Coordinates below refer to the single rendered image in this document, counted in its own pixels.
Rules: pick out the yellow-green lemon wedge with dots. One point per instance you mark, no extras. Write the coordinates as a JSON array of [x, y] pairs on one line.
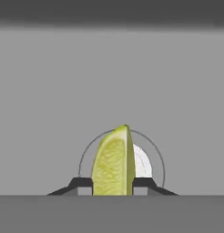
[[114, 164]]

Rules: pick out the round sink drain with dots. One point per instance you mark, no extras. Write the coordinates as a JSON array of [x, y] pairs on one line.
[[142, 162]]

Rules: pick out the grey sink basin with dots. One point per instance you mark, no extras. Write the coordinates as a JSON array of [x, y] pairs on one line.
[[112, 91]]

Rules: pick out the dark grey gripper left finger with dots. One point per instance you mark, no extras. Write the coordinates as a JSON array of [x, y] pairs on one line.
[[81, 183]]

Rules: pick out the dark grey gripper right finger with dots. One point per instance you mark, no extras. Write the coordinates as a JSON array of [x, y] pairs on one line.
[[144, 182]]

